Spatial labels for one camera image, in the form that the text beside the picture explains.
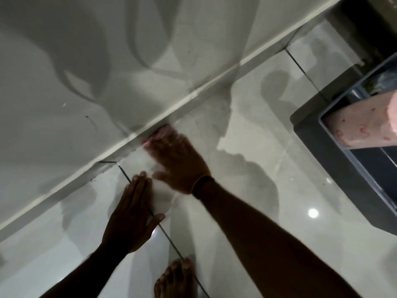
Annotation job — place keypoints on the person's right hand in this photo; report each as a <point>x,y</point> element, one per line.
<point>178,162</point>

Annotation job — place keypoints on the grey-blue plastic basket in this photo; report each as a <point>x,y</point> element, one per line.
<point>341,170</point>

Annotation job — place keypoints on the white cloth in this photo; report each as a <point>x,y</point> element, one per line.
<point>161,198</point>

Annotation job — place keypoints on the white baseboard strip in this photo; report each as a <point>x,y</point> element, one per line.
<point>186,100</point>

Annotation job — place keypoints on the dark furniture base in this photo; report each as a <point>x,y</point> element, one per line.
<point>369,24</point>

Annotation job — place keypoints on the black wristband with orange edge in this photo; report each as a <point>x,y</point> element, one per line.
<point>201,184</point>

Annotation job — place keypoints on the pink patterned fabric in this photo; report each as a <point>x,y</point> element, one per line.
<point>363,124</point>

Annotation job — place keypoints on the person's left thumb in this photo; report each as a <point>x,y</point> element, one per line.
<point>156,220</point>

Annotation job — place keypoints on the person's left hand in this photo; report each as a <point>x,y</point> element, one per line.
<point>128,218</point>

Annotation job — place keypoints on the person's right thumb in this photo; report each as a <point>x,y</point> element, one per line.
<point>161,177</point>

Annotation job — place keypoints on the person's bare foot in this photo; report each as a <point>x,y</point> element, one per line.
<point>175,280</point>

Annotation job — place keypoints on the person's right forearm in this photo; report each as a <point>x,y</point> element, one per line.
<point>263,242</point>

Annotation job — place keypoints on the person's left forearm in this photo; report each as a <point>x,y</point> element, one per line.
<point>83,276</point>

